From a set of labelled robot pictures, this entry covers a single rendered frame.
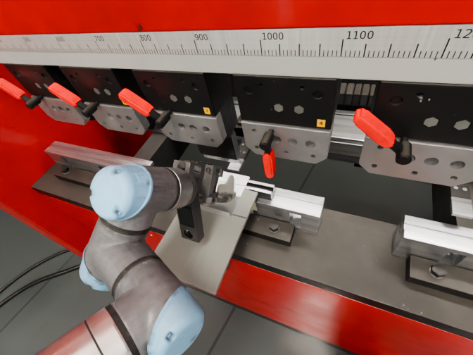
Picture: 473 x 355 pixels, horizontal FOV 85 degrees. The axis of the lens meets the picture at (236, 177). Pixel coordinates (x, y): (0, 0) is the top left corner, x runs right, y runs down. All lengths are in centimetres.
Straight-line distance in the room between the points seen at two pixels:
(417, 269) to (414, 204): 127
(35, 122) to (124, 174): 96
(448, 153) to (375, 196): 150
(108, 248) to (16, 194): 93
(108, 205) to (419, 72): 40
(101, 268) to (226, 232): 30
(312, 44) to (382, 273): 55
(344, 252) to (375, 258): 7
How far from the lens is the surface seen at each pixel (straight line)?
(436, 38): 36
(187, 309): 34
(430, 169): 47
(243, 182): 69
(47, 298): 221
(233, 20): 38
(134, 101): 52
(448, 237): 71
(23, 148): 129
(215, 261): 60
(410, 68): 37
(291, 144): 46
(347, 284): 70
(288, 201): 68
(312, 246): 73
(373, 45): 36
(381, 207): 189
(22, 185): 131
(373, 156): 45
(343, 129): 84
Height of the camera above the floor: 154
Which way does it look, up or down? 50 degrees down
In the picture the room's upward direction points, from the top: 16 degrees counter-clockwise
